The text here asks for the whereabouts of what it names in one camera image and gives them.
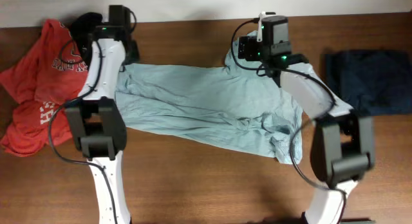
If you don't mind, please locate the light grey-blue t-shirt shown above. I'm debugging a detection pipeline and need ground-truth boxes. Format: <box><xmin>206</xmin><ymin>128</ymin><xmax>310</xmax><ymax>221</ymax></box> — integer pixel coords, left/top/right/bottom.
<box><xmin>114</xmin><ymin>30</ymin><xmax>318</xmax><ymax>165</ymax></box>

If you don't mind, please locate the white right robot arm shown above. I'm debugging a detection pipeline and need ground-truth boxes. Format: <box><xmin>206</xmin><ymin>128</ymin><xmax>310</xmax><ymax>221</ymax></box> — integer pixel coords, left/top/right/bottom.
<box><xmin>234</xmin><ymin>35</ymin><xmax>375</xmax><ymax>224</ymax></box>

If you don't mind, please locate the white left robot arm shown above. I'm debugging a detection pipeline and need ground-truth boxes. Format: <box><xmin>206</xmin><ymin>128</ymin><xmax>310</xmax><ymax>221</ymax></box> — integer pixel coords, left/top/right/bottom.
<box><xmin>65</xmin><ymin>24</ymin><xmax>132</xmax><ymax>224</ymax></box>

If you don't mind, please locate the black garment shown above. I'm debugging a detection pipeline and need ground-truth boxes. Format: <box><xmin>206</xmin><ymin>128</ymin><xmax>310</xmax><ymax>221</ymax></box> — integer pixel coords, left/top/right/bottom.
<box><xmin>68</xmin><ymin>12</ymin><xmax>102</xmax><ymax>66</ymax></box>

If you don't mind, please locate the red printed t-shirt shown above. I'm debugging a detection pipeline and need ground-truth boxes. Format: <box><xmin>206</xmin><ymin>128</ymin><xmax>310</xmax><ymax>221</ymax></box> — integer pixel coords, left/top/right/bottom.
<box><xmin>1</xmin><ymin>19</ymin><xmax>88</xmax><ymax>157</ymax></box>

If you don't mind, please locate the folded dark navy garment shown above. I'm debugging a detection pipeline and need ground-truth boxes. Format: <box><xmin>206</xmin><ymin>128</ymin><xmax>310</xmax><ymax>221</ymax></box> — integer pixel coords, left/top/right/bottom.
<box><xmin>324</xmin><ymin>50</ymin><xmax>411</xmax><ymax>116</ymax></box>

